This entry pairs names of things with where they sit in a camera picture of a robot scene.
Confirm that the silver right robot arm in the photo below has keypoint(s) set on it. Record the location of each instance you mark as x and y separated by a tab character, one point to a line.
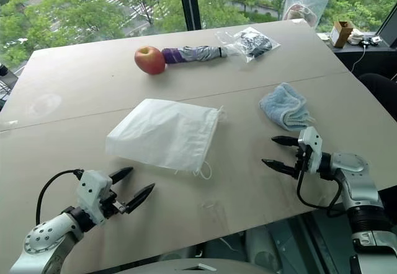
359	190

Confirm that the clear bag with black-white contents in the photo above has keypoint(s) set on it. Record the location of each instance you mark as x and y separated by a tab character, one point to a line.
251	43

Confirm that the clear zip bag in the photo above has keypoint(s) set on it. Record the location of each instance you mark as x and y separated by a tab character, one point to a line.
305	9

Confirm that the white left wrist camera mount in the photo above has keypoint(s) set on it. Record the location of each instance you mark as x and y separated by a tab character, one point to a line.
92	193

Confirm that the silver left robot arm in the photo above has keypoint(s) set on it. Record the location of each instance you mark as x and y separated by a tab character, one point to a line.
46	240

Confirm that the red apple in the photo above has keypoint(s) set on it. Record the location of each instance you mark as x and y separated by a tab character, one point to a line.
149	60

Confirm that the dark side shelf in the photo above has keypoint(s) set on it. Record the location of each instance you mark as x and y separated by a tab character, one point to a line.
359	54

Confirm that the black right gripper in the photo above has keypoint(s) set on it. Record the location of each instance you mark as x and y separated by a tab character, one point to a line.
300	159

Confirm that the black window frame post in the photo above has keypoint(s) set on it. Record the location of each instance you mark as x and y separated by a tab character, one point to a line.
190	2

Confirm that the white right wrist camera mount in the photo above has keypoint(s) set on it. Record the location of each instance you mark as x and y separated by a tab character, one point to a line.
310	150

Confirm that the small open cardboard box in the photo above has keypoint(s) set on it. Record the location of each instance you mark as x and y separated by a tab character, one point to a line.
340	33

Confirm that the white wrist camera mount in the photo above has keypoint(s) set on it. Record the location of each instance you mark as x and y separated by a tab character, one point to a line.
92	193
310	150

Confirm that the light blue cloth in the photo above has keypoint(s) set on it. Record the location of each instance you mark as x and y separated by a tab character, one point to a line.
285	106

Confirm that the folded purple silver umbrella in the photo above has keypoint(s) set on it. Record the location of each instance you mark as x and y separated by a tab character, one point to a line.
192	54

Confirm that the small white device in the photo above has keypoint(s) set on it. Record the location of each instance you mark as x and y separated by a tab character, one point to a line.
373	40

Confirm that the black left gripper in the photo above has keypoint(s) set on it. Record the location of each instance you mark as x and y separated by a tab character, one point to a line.
108	205

